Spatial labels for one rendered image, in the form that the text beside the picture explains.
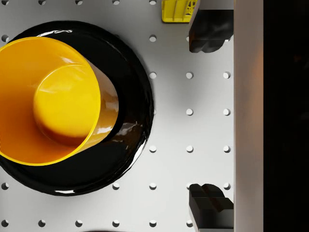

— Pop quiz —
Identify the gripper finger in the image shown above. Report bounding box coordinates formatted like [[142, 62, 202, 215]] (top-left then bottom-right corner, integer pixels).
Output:
[[188, 0, 235, 54], [188, 183, 235, 232]]

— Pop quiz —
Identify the yellow bowl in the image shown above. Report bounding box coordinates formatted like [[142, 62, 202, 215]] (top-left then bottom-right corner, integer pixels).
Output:
[[0, 36, 120, 167]]

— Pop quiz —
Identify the yellow basket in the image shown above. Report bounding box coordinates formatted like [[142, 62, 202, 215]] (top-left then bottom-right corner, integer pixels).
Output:
[[161, 0, 199, 24]]

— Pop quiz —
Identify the black plate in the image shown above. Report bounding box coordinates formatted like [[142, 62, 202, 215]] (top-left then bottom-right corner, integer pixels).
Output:
[[0, 20, 155, 197]]

